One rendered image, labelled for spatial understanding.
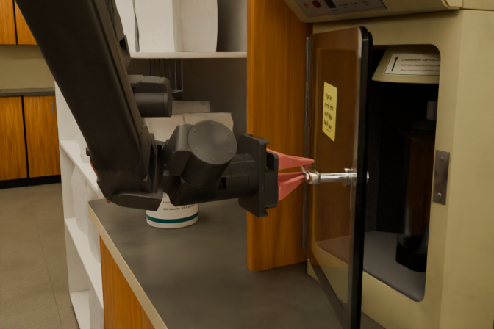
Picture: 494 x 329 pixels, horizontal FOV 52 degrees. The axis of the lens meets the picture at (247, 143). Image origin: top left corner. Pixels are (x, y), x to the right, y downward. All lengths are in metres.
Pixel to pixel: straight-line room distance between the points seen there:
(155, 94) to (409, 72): 0.41
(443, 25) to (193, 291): 0.60
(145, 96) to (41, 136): 4.67
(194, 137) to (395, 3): 0.32
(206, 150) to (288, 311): 0.41
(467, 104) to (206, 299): 0.53
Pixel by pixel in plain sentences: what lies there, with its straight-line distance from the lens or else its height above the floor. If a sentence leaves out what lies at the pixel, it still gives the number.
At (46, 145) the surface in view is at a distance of 5.54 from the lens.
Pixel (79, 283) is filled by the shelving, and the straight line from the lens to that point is 2.97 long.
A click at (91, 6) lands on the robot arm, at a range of 0.40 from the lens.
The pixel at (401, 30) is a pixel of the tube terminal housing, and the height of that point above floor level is 1.39.
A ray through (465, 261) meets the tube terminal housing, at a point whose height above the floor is 1.08.
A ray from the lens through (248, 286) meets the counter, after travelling 0.95.
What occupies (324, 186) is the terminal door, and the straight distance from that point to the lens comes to 0.78.
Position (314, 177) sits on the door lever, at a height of 1.20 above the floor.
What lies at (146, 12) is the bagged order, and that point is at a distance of 1.81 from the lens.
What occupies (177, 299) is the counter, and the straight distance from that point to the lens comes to 0.91.
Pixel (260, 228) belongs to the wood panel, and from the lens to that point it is 0.97.
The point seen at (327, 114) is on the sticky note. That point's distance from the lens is 0.75.
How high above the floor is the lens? 1.36
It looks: 10 degrees down
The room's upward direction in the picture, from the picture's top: straight up
